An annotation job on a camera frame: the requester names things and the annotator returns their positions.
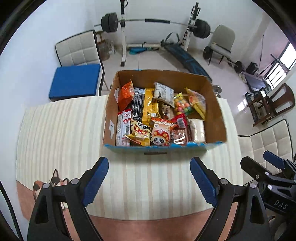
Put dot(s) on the black weight bench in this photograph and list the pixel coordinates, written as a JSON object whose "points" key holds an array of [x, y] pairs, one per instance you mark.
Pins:
{"points": [[184, 57]]}

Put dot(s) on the grey chair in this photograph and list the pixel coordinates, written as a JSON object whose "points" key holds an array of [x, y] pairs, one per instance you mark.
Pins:
{"points": [[221, 42]]}

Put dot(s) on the white beige snack pack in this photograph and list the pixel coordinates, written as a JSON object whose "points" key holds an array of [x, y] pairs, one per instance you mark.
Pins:
{"points": [[197, 130]]}

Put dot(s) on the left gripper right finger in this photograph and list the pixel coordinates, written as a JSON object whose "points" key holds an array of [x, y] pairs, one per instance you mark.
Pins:
{"points": [[250, 219]]}

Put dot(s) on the small red snack packet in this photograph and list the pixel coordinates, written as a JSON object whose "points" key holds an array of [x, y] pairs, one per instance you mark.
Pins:
{"points": [[180, 121]]}

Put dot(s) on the striped cat table mat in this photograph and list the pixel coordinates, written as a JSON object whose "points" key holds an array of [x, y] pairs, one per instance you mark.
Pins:
{"points": [[143, 197]]}

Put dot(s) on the brown red snack packet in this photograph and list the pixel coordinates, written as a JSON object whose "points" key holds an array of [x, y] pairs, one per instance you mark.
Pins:
{"points": [[180, 137]]}

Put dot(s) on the yellow triangular snack bag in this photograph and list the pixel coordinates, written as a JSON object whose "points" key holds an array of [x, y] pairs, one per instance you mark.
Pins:
{"points": [[140, 133]]}

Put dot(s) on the yellow cracker packet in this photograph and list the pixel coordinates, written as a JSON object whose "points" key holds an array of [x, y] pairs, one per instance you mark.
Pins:
{"points": [[197, 102]]}

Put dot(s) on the colourful candy ball bag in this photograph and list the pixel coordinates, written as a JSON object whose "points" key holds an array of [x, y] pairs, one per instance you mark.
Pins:
{"points": [[182, 105]]}

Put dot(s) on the barbell with black plates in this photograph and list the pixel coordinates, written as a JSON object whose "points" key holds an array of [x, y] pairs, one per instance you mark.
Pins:
{"points": [[110, 22]]}

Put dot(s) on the dark wooden chair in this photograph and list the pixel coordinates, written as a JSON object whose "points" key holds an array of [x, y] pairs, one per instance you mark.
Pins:
{"points": [[280, 102]]}

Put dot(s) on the orange snack bag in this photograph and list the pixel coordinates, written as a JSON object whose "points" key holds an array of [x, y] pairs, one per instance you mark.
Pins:
{"points": [[126, 96]]}

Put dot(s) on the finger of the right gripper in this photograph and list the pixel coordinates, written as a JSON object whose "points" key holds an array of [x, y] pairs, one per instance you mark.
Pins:
{"points": [[286, 166], [261, 174]]}

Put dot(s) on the white chair blue cushion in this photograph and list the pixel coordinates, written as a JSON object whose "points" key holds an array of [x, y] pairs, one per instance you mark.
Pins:
{"points": [[81, 72]]}

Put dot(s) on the red white snack packet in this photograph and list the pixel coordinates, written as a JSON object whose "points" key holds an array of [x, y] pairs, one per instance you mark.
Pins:
{"points": [[123, 128]]}

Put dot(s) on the panda mushroom snack bag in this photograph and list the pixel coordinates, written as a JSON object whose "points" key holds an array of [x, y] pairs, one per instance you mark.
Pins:
{"points": [[161, 132]]}

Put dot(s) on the white oat snack packet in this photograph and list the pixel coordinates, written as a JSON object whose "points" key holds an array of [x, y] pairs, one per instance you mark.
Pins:
{"points": [[164, 94]]}

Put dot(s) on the yellow black noodle packet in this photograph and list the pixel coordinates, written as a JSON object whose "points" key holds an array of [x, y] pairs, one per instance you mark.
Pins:
{"points": [[144, 107]]}

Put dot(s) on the blue cardboard box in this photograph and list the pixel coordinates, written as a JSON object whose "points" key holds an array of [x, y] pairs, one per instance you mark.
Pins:
{"points": [[215, 131]]}

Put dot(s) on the white padded chair right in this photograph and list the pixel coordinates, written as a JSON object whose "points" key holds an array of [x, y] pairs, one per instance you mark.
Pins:
{"points": [[275, 139]]}

